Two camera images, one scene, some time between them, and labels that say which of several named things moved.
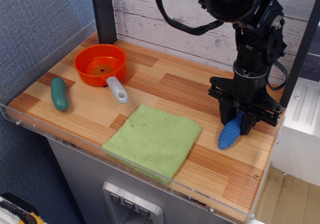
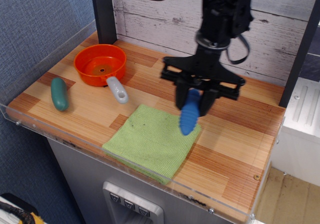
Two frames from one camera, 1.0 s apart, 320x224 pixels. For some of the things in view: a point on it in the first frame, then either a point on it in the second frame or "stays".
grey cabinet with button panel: (106, 193) stays
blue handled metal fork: (231, 131) -> (190, 112)
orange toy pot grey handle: (99, 64) stays
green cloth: (152, 142) stays
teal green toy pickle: (59, 94) stays
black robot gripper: (246, 93) -> (204, 69)
